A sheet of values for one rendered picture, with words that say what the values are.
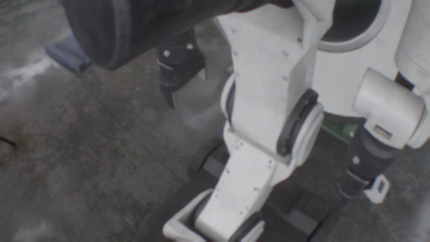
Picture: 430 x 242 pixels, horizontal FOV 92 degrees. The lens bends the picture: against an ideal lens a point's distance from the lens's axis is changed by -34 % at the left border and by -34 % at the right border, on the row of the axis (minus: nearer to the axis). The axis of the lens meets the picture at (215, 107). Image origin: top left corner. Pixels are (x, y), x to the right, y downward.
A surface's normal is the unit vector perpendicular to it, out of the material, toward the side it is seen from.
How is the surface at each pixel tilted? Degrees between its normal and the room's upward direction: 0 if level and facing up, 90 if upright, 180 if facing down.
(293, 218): 45
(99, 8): 90
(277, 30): 35
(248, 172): 60
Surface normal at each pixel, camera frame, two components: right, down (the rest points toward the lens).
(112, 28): -0.66, 0.51
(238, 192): -0.56, 0.07
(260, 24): -0.36, -0.31
